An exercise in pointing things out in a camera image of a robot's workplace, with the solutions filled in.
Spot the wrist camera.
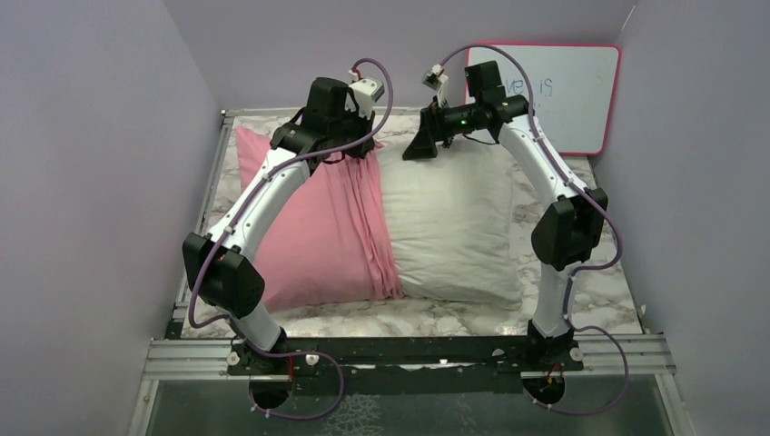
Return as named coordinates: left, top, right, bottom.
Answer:
left=421, top=64, right=449, bottom=107
left=345, top=69, right=385, bottom=119

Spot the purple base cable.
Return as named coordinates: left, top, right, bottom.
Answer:
left=231, top=349, right=347, bottom=422
left=521, top=324, right=630, bottom=418

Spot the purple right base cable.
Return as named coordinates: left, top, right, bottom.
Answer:
left=521, top=324, right=630, bottom=418

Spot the aluminium table frame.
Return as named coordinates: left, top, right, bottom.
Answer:
left=126, top=108, right=678, bottom=436

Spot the pink-framed whiteboard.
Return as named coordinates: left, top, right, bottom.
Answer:
left=495, top=43, right=621, bottom=156

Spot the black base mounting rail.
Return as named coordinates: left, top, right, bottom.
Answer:
left=226, top=336, right=584, bottom=397

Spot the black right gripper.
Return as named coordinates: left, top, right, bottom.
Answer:
left=401, top=96, right=480, bottom=161

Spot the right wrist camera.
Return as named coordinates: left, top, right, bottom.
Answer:
left=421, top=64, right=449, bottom=107

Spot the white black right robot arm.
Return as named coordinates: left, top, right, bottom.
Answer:
left=402, top=61, right=608, bottom=370

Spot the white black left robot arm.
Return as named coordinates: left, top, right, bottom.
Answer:
left=183, top=72, right=390, bottom=373

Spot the white pillow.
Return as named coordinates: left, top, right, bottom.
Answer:
left=376, top=140, right=522, bottom=308

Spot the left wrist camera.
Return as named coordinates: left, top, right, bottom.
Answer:
left=345, top=69, right=385, bottom=119

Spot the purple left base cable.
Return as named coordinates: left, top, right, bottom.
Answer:
left=231, top=349, right=347, bottom=422

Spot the pink pillowcase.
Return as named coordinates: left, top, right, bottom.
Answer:
left=254, top=153, right=404, bottom=312

